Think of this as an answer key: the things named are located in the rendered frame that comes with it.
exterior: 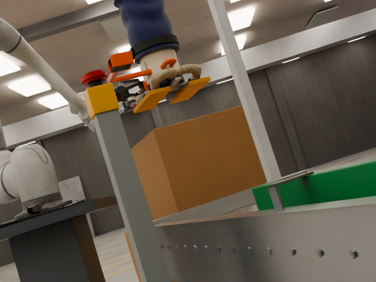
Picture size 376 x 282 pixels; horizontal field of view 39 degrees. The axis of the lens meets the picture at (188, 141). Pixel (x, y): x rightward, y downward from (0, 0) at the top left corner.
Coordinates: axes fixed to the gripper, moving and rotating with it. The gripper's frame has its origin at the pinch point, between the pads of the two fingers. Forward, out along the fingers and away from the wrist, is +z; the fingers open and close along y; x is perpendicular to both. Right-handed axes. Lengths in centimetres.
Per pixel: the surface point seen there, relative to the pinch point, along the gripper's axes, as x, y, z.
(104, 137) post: 123, 36, -54
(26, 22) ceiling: -578, -273, 20
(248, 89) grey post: -244, -25, 182
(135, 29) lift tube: 33.0, -19.6, -8.4
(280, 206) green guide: 161, 63, -33
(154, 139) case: 54, 32, -21
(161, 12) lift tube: 34.9, -24.8, 5.5
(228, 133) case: 56, 38, 8
